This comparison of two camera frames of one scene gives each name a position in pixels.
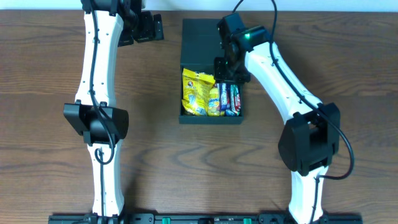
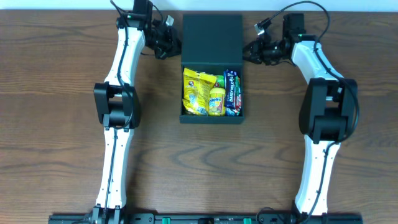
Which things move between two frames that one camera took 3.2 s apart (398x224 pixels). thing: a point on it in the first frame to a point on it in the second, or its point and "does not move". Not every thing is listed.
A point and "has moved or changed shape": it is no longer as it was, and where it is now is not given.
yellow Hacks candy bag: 196,88 does not move
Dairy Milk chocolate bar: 223,96 has moved or changed shape
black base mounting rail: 209,218 does not move
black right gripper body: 224,70 to 258,51
